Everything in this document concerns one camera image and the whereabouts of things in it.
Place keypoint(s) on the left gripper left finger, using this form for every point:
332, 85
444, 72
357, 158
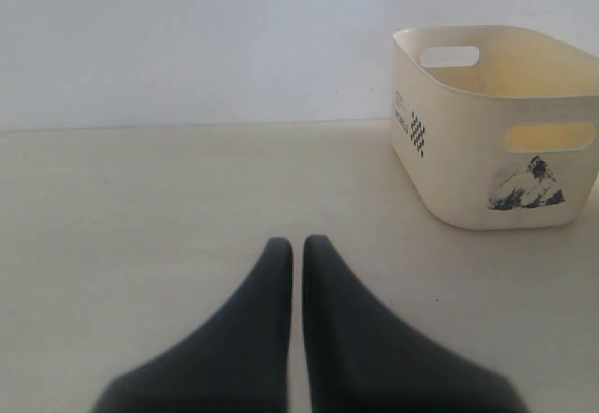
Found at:
235, 362

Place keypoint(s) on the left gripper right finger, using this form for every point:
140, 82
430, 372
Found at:
361, 357

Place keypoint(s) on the cream bin with sticker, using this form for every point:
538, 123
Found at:
496, 126

